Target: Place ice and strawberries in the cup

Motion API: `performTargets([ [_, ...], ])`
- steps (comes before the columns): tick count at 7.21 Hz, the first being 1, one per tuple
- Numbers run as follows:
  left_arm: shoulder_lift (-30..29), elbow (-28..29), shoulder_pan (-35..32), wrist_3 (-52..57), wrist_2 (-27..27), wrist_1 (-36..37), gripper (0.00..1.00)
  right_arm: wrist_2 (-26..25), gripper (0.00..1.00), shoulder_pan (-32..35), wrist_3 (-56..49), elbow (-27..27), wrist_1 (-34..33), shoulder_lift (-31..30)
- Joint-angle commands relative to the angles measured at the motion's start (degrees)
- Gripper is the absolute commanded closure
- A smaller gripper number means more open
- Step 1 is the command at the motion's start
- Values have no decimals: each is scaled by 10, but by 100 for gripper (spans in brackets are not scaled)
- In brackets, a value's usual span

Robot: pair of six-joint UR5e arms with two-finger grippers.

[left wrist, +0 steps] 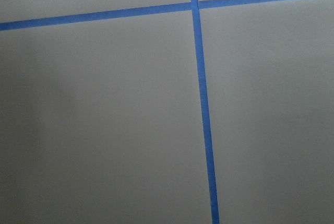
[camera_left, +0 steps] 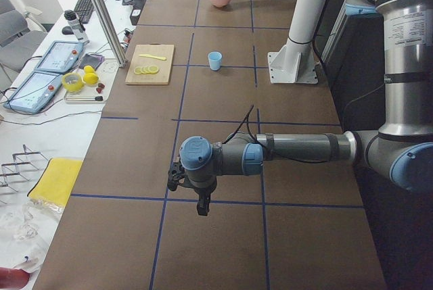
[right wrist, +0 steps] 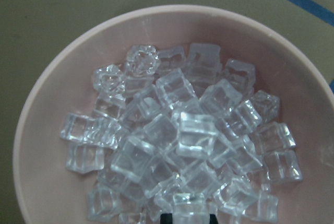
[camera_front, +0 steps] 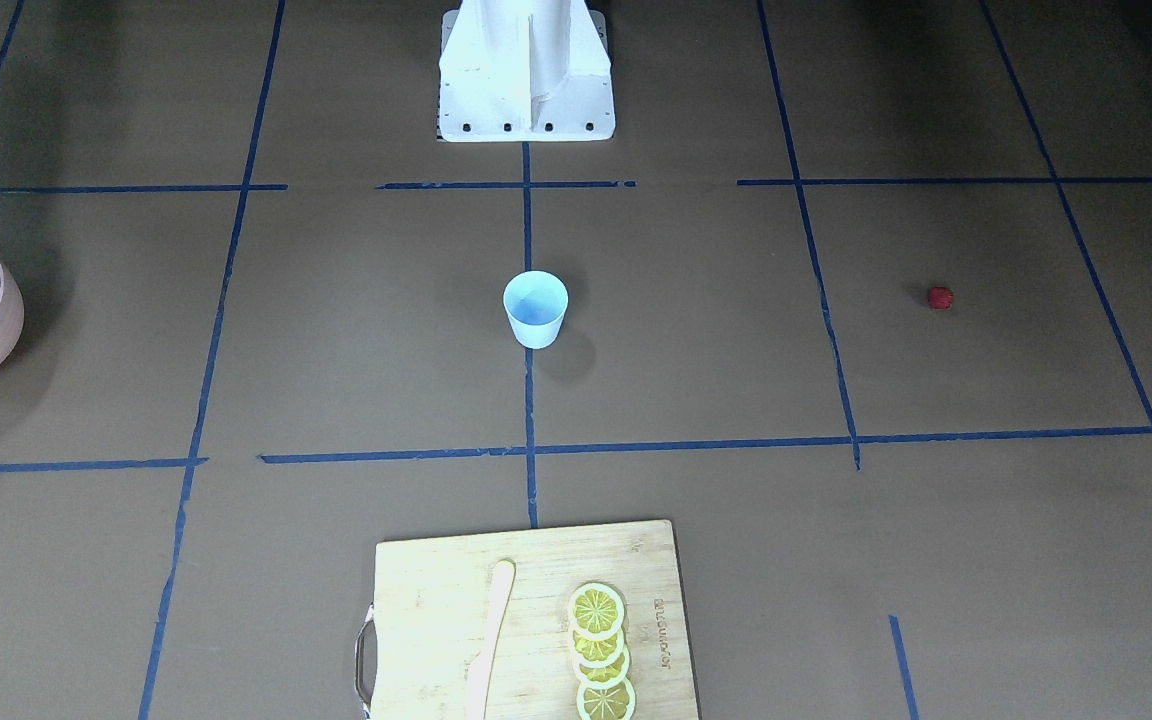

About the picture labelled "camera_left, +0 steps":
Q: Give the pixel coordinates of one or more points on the yellow tape roll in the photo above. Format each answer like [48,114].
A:
[72,82]

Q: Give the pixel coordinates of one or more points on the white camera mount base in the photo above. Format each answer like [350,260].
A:
[292,64]

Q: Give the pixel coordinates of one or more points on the white tray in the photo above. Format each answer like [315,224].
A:
[88,93]

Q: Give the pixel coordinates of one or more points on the lower teach pendant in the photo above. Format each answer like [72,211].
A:
[35,92]

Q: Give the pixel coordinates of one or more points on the clear plastic bag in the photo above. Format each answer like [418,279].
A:
[26,233]

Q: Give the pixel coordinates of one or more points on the black cap water bottle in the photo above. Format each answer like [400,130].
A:
[76,26]

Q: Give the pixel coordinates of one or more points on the yellow plastic knife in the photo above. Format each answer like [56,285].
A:
[162,58]

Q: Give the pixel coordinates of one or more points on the light blue paper cup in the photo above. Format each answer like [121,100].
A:
[215,60]

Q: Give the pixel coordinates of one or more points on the bear sticker card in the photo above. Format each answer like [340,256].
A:
[108,67]

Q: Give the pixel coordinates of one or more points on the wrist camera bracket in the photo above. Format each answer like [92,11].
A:
[176,175]

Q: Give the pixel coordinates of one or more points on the wire rack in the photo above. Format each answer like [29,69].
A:
[20,173]

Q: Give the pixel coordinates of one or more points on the black computer mouse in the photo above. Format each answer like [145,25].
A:
[67,30]

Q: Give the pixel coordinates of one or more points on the teach pendant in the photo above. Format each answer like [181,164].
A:
[60,56]
[35,92]

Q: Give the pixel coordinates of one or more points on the white camera pole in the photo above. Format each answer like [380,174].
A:
[304,22]

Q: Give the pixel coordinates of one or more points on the bamboo cutting board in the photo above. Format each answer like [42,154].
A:
[150,65]

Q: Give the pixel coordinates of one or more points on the yellow lemon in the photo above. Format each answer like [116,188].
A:
[90,76]

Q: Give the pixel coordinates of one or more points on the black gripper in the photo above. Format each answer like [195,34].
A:
[202,192]

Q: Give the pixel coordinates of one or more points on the grey office chair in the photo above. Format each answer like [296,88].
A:
[18,42]

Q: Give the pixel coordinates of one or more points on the lemon slice front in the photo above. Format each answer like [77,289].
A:
[138,70]

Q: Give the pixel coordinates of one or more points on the upper teach pendant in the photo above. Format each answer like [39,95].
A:
[60,56]

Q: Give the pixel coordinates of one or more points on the black keyboard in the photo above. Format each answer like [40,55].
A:
[84,9]

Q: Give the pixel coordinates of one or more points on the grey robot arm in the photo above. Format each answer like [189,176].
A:
[400,150]

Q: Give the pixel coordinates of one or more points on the dark grey pouch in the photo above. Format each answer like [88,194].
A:
[91,59]

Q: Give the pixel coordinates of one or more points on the aluminium frame post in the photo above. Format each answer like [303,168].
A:
[109,31]

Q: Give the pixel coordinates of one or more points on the yellow cloth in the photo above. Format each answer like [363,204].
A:
[56,182]

